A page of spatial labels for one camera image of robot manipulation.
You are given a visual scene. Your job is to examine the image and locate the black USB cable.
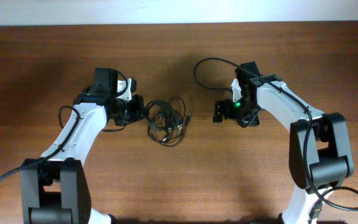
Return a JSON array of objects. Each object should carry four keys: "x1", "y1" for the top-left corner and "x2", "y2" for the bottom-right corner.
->
[{"x1": 144, "y1": 96, "x2": 192, "y2": 147}]

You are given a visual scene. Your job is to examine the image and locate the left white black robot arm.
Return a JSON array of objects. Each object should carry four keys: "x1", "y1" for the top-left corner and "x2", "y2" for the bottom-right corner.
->
[{"x1": 20, "y1": 68, "x2": 143, "y2": 223}]

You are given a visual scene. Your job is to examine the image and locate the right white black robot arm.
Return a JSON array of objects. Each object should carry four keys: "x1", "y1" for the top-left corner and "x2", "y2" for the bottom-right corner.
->
[{"x1": 213, "y1": 61, "x2": 354, "y2": 223}]

